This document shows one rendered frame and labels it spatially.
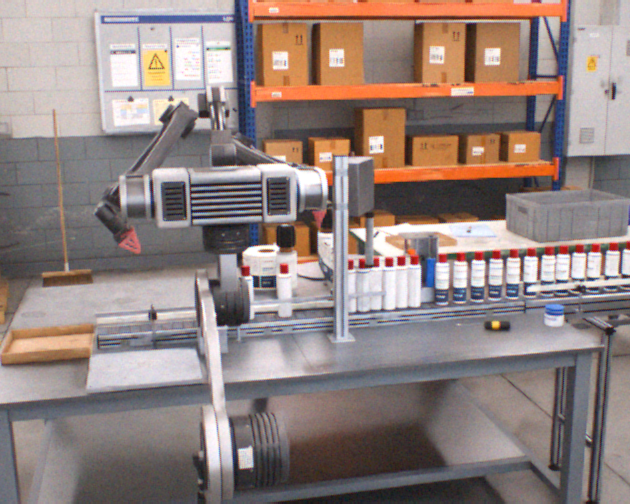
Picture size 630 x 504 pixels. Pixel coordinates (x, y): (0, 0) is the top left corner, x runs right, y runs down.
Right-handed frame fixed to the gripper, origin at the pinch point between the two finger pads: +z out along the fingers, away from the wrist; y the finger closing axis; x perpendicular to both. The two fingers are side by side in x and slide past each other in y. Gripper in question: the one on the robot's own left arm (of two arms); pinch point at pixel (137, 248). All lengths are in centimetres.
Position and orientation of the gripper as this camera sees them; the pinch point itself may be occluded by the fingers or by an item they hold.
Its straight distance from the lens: 296.2
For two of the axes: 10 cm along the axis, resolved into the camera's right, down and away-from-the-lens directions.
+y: -2.3, -2.1, 9.5
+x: -7.4, 6.7, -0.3
